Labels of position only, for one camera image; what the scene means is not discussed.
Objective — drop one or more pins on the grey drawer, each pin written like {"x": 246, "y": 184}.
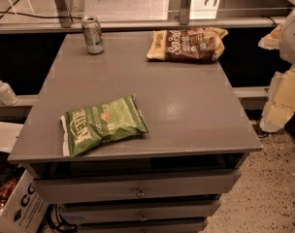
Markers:
{"x": 137, "y": 186}
{"x": 182, "y": 225}
{"x": 140, "y": 212}

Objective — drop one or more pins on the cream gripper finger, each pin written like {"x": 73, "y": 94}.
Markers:
{"x": 280, "y": 107}
{"x": 271, "y": 40}

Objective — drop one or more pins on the middle grey drawer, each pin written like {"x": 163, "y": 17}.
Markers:
{"x": 140, "y": 212}

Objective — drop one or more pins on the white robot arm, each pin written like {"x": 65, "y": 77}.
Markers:
{"x": 287, "y": 39}

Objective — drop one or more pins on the snack packets in box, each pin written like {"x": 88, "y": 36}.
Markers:
{"x": 6, "y": 190}

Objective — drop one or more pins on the brown chip bag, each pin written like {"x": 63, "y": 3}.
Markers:
{"x": 196, "y": 44}

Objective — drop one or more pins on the white cardboard box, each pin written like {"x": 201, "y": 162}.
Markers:
{"x": 25, "y": 209}

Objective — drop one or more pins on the green jalapeno chip bag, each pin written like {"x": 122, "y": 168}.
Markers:
{"x": 85, "y": 129}

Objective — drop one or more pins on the grey drawer cabinet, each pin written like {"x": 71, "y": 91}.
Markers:
{"x": 123, "y": 144}

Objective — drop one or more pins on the bottom grey drawer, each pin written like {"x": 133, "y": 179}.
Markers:
{"x": 182, "y": 225}

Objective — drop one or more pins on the green 7up can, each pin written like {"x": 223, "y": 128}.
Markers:
{"x": 92, "y": 33}

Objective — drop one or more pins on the top grey drawer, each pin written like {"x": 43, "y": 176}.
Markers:
{"x": 137, "y": 186}

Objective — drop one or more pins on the white pump bottle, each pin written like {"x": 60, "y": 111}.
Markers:
{"x": 7, "y": 95}

